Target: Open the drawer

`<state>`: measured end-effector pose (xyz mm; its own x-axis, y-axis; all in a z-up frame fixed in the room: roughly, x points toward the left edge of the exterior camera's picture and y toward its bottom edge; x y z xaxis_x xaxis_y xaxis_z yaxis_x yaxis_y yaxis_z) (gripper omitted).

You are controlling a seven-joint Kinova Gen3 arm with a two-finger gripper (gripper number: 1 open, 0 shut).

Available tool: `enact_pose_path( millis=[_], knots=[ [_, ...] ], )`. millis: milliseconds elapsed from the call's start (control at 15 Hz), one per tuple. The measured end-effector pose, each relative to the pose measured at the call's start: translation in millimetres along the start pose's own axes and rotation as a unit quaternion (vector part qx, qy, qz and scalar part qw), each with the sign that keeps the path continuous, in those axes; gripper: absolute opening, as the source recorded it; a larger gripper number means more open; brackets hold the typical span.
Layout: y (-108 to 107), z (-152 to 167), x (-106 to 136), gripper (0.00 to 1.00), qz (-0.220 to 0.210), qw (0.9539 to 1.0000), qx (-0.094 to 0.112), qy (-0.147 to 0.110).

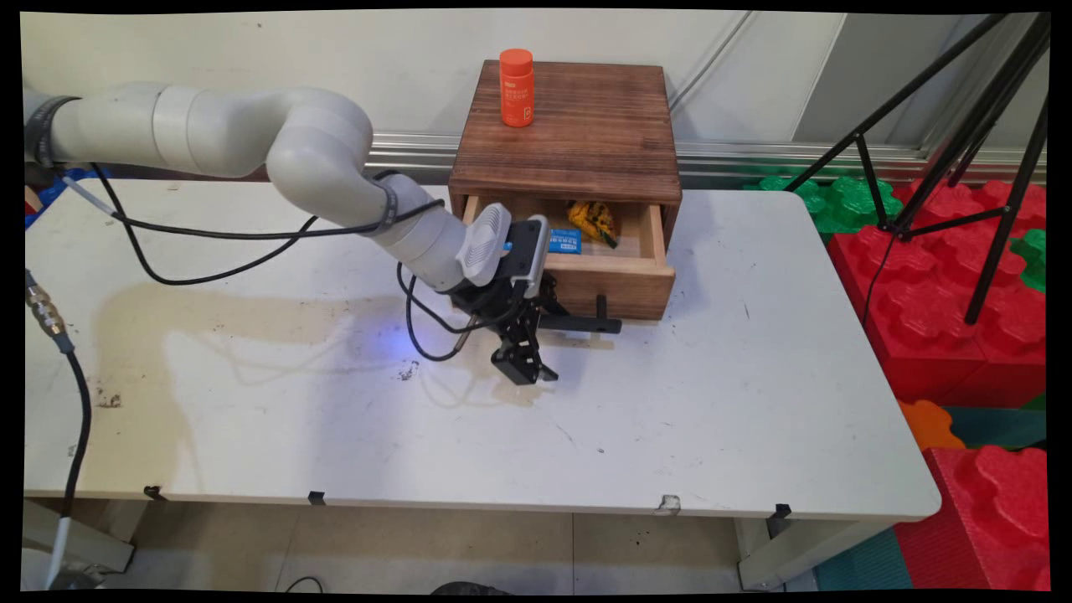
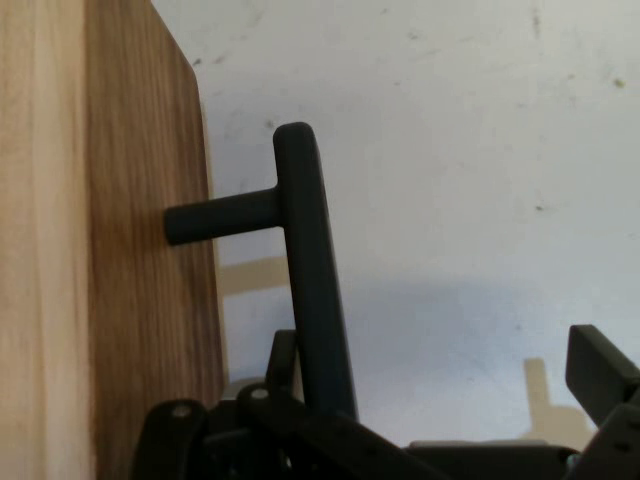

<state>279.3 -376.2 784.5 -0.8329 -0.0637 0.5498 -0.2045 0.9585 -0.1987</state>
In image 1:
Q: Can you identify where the white wall conduit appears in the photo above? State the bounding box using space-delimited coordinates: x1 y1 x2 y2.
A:
668 12 756 111

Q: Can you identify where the large red foam block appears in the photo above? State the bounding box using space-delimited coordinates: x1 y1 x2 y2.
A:
825 178 1048 410

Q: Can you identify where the wide green foam block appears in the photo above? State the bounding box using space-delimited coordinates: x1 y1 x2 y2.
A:
744 174 905 236

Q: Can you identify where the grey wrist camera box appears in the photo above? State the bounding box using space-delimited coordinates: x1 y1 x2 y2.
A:
456 202 552 299

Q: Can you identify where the long black arm cable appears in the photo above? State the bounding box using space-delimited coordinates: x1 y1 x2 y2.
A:
60 162 446 287

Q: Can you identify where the orange foam piece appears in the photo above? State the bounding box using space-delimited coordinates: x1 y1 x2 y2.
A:
898 399 966 452

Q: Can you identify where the small red foam block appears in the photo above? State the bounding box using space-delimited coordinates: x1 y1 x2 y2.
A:
892 444 1052 592

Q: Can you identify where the wooden drawer with black handle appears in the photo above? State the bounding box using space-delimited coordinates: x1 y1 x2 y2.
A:
461 195 678 336

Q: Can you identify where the blue plastic object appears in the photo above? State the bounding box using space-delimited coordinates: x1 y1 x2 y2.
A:
25 167 115 229

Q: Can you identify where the orange plastic bottle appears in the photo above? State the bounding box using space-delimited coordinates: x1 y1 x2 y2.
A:
499 48 536 128

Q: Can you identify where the cable with metal connector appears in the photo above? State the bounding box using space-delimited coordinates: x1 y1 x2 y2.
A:
24 268 94 590

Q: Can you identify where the yellow snack packet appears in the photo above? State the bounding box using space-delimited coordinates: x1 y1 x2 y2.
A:
565 198 620 250

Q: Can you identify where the dark wooden cabinet box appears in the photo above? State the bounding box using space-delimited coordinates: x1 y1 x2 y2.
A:
448 59 684 234

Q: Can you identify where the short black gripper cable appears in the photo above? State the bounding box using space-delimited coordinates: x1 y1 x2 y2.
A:
396 262 503 363

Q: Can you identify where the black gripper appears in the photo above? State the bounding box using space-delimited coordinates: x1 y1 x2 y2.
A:
448 274 561 387

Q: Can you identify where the black camera tripod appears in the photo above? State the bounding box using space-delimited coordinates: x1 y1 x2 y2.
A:
783 13 1052 327

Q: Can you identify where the teal foam mat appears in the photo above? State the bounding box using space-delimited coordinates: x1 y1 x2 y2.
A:
945 405 1048 451

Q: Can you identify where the grey table leg bracket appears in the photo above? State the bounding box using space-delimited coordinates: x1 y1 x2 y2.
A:
736 518 893 592
23 499 136 587

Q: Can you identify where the small green foam block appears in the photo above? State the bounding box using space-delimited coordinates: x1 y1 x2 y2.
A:
1009 228 1048 294

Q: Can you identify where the metal wall rail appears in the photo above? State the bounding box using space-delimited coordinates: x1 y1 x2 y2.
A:
364 130 1048 187

